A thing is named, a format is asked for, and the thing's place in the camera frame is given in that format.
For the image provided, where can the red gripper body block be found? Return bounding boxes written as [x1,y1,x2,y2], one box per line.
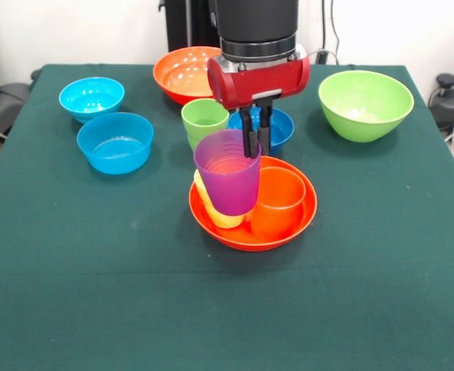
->
[206,43,312,112]

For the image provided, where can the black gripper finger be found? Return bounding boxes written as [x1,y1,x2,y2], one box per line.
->
[238,107,263,158]
[257,103,275,155]

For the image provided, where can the purple plastic cup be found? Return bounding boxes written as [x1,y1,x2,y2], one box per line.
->
[193,129,263,216]

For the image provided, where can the orange plastic cup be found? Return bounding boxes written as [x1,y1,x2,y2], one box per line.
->
[249,166,307,243]

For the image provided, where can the yellow plastic cup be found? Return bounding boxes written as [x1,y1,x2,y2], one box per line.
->
[193,169,248,230]

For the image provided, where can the orange plastic bowl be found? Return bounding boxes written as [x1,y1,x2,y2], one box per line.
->
[188,154,319,252]
[152,46,223,106]

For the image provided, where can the dark blue plastic bowl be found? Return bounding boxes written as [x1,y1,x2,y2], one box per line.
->
[227,107,296,157]

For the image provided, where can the green plastic cup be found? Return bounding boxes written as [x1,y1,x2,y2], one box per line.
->
[181,98,231,151]

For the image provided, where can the green plastic bowl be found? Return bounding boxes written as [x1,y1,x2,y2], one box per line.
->
[318,70,415,143]

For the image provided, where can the blue ribbed plastic bowl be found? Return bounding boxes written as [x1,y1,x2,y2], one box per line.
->
[76,111,155,175]

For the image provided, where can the light blue plastic bowl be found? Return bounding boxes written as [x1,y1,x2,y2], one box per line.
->
[59,77,126,124]

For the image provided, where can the dark green tablecloth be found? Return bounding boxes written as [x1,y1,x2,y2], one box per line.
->
[0,63,454,371]

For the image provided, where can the black hanging wall cable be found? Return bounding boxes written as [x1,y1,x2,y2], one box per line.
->
[321,0,342,53]

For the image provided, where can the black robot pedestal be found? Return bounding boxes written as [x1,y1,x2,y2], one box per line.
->
[158,0,222,53]

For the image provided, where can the grey pedestal foot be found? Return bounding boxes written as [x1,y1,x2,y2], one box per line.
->
[427,73,454,131]
[0,83,33,132]

